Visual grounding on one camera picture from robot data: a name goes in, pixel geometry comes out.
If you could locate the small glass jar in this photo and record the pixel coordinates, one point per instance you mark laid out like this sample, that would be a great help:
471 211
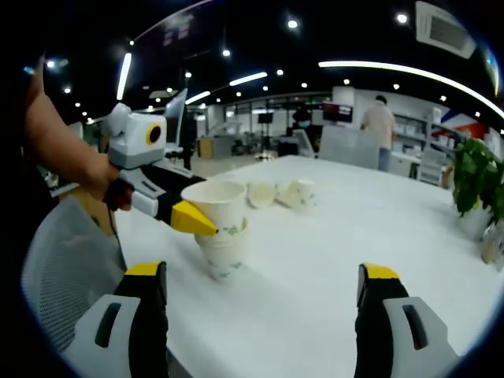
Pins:
493 248

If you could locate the white table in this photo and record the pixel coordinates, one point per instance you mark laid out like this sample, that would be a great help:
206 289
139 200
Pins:
315 256

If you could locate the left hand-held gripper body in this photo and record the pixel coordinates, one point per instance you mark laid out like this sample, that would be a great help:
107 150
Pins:
134 141

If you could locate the white desktop machine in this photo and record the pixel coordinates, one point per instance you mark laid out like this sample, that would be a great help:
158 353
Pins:
305 142

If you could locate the pile of paper cups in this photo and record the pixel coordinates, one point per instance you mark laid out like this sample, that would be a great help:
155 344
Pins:
287 197

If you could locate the person's left hand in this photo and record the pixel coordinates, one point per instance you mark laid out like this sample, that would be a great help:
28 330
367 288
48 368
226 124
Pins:
118 197

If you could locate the grey desk partition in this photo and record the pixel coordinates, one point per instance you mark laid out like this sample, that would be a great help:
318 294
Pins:
348 149

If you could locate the ceiling air conditioner vent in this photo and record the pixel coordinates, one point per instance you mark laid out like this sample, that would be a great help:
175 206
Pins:
447 29

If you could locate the potted green plant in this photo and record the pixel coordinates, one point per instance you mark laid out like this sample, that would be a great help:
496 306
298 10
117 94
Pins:
478 177

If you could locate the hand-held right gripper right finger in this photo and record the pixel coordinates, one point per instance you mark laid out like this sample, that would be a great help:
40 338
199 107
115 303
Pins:
374 346

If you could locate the red blue wall graphic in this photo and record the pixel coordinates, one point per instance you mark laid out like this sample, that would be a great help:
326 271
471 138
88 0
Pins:
464 122

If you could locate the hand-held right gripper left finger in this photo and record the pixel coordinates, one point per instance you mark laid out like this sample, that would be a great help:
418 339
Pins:
153 338

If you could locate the black floor stand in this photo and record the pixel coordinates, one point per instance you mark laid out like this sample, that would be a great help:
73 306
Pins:
188 145

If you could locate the grey mesh office chair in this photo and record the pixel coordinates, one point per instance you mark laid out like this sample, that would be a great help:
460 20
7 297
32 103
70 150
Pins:
67 267

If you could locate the white paper cup green print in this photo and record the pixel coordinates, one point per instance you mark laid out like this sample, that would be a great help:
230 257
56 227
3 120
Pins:
224 260
224 208

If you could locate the wall screen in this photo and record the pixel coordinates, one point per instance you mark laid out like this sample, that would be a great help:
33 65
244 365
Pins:
338 112

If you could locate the white wall shelves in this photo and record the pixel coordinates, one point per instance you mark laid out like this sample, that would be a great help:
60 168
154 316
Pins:
413 132

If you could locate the brown wooden desk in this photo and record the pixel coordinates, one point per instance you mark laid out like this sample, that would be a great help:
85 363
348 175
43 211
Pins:
92 208

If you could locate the long curved light strip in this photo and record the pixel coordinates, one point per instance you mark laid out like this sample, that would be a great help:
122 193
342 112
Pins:
413 75

